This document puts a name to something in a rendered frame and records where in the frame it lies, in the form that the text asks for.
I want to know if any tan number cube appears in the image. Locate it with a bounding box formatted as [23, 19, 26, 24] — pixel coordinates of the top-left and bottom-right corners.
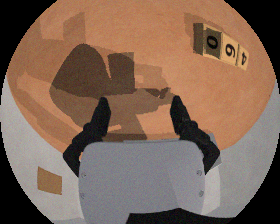
[235, 44, 249, 71]
[206, 29, 238, 65]

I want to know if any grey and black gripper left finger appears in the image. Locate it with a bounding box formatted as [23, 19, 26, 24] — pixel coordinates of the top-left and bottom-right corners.
[63, 97, 111, 178]

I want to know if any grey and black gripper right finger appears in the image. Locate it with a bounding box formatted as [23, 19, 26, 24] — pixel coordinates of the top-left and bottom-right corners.
[170, 95, 220, 175]

